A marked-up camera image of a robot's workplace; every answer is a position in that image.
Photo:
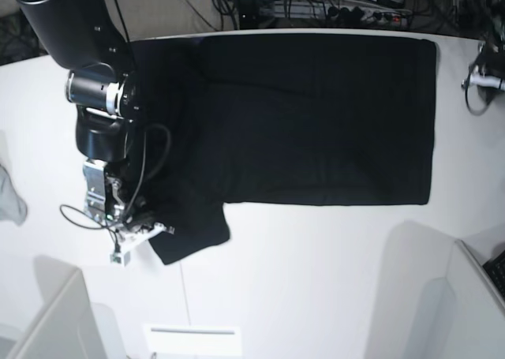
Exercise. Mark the white slotted plate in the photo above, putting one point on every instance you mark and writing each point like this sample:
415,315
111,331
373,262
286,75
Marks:
194,340

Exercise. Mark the white partition panel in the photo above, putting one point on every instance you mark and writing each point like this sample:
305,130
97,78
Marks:
460,315
64,327

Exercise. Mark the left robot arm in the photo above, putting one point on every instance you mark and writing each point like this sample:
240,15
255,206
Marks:
486,21

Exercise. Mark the grey cloth at left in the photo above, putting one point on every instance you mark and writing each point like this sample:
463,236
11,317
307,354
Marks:
12,206

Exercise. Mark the white right partition panel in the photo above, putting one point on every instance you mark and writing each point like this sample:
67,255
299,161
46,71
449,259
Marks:
460,315

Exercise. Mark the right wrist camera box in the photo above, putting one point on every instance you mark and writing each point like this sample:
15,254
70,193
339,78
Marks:
120,257

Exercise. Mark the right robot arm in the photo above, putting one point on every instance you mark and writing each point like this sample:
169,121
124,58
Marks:
111,129

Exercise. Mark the black keyboard at right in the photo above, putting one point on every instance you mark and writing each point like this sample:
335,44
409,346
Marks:
495,270

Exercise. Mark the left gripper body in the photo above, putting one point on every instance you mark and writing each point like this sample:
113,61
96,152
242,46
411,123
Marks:
486,71

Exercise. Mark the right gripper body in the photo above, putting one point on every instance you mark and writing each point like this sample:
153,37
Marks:
139,219

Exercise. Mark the white left partition panel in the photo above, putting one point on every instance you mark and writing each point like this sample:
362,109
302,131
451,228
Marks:
64,327

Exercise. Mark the black T-shirt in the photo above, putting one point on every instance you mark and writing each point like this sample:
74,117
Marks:
308,119

